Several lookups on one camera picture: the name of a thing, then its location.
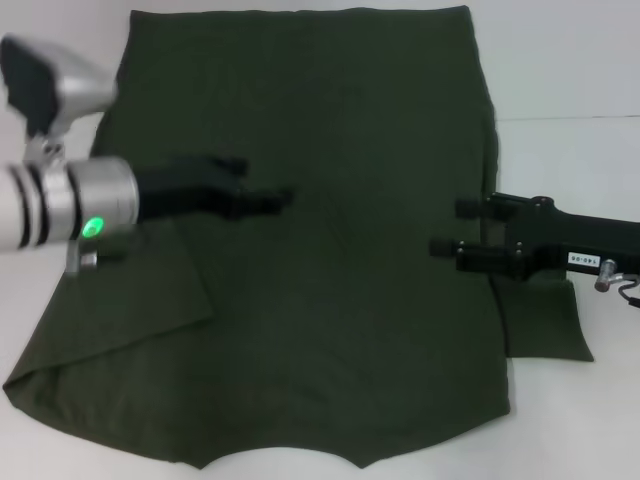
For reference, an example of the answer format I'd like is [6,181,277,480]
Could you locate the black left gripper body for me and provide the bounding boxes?
[134,157,242,222]

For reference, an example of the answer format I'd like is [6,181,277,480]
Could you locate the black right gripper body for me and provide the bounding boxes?
[501,196,640,282]

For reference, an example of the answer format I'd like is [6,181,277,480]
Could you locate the dark green shirt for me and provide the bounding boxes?
[0,5,596,456]

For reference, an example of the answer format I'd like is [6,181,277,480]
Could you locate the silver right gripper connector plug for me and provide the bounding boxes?
[593,258,620,293]

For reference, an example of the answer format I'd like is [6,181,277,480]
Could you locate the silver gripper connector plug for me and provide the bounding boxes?
[593,258,620,293]
[64,238,102,277]

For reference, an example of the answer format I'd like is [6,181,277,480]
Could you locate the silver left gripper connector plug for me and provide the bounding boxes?
[64,238,102,277]

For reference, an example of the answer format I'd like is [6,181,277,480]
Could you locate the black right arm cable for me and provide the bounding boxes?
[615,275,640,310]

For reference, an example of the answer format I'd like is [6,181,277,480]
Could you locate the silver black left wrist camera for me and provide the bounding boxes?
[0,33,120,140]

